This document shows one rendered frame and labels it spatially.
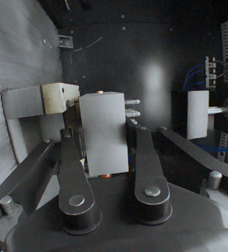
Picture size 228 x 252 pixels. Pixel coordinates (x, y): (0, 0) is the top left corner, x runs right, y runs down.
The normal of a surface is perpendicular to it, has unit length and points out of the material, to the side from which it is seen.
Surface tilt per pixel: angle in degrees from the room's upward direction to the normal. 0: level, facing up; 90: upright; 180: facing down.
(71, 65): 90
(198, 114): 90
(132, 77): 90
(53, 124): 90
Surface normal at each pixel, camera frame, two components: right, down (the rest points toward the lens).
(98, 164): 0.11, 0.24
